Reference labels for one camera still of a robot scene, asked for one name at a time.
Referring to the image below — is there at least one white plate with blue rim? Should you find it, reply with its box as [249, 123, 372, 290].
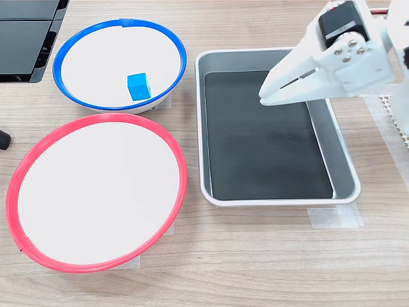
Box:
[52, 18, 188, 115]

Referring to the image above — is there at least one small black rounded object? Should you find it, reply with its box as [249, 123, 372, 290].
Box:
[0, 129, 12, 150]

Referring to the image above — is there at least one black tray mat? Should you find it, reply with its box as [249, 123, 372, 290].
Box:
[203, 70, 335, 201]

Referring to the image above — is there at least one steel tray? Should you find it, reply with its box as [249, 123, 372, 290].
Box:
[194, 47, 362, 207]

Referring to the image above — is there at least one blue cube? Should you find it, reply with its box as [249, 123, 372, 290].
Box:
[127, 72, 151, 102]

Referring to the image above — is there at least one white plate with red rim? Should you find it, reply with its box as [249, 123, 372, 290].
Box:
[5, 113, 189, 274]

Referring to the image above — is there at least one clear tape strip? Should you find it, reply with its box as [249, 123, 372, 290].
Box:
[359, 91, 409, 188]
[307, 203, 364, 229]
[107, 255, 141, 271]

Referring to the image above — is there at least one black glossy device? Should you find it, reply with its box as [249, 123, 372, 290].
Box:
[0, 0, 70, 84]

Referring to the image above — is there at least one pale perforated base plate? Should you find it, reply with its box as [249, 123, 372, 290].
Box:
[378, 94, 409, 150]

